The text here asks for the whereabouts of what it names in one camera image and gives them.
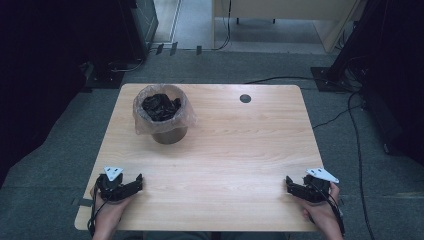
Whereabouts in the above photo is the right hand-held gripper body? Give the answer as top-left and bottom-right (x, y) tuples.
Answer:
(300, 167), (341, 204)

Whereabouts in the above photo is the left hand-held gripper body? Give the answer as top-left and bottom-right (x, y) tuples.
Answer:
(95, 166), (136, 203)

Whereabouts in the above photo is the person's left hand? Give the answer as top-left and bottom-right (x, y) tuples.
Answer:
(89, 185), (135, 224)

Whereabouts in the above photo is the person's right hand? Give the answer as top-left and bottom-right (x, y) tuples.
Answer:
(298, 181), (341, 229)

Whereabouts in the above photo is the grey tape strip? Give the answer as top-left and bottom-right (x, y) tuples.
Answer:
(70, 196), (95, 208)

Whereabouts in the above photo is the brown round trash bin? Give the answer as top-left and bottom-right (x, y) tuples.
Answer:
(151, 125), (189, 146)

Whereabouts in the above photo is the clear plastic bin liner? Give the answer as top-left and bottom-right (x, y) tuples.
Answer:
(132, 83), (197, 136)

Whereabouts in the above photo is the crumpled black plastic bag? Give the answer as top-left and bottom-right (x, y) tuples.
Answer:
(141, 93), (183, 123)

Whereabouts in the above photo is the black metal stand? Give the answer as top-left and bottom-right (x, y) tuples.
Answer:
(328, 0), (424, 166)

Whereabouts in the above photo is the dark curtain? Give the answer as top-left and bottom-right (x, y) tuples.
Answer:
(0, 0), (134, 189)

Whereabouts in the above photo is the dark cabinet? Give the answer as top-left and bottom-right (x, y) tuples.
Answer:
(126, 0), (160, 62)

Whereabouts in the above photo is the light wooden cabinet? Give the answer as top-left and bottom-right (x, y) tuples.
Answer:
(211, 0), (364, 54)

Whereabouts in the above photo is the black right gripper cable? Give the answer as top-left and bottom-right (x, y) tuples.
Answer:
(312, 181), (346, 237)

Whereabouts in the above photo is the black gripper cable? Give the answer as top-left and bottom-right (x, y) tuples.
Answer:
(86, 181), (113, 238)
(312, 181), (346, 237)

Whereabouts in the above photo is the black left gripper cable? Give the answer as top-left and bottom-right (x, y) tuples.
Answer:
(86, 181), (113, 238)

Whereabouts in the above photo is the long black floor cable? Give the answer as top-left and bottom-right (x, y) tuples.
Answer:
(347, 89), (377, 240)

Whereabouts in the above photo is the black stand base plate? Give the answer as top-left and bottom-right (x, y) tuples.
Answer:
(310, 66), (355, 93)
(83, 61), (127, 90)

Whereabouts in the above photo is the white floor cable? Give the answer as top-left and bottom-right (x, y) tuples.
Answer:
(109, 57), (145, 74)

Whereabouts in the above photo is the black hanging cable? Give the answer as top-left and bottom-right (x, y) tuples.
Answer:
(213, 0), (233, 52)

